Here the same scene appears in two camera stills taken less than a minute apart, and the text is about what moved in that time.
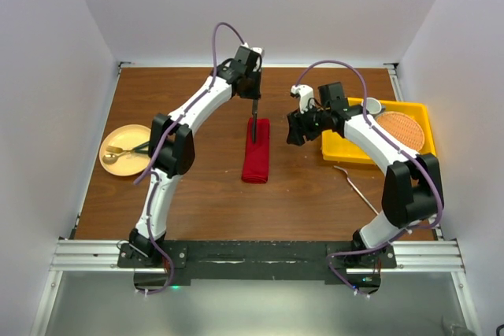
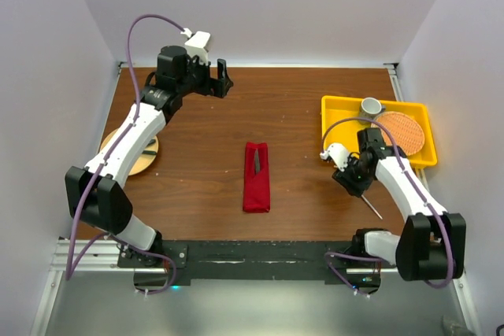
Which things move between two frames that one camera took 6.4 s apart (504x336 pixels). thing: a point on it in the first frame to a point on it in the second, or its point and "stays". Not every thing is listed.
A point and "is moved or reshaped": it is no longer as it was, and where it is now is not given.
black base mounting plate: x=260 y=261 stays
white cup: x=372 y=105 stays
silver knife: x=255 y=105 to x=257 y=162
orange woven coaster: x=402 y=127 stays
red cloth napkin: x=255 y=169 is moved or reshaped
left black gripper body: x=252 y=90 to x=198 y=79
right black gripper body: x=313 y=123 to x=353 y=177
